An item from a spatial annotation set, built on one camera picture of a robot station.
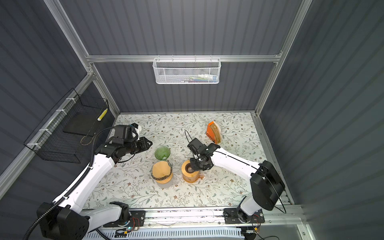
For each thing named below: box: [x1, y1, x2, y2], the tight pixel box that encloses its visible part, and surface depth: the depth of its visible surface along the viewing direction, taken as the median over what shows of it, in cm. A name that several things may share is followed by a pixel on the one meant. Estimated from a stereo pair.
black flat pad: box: [62, 106, 99, 136], surface depth 77 cm
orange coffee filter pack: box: [206, 121, 222, 145], surface depth 101 cm
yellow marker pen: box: [97, 108, 108, 121], surface depth 84 cm
